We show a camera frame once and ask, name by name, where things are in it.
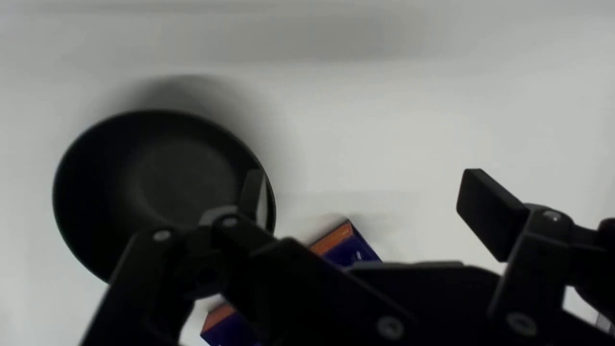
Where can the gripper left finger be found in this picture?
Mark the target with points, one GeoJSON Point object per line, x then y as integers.
{"type": "Point", "coordinates": [158, 269]}

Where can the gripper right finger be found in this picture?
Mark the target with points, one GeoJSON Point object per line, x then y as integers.
{"type": "Point", "coordinates": [490, 211]}

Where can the black bowl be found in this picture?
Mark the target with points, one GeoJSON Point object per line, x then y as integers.
{"type": "Point", "coordinates": [144, 182]}

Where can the orange and blue box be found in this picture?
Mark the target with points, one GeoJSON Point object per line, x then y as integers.
{"type": "Point", "coordinates": [347, 246]}

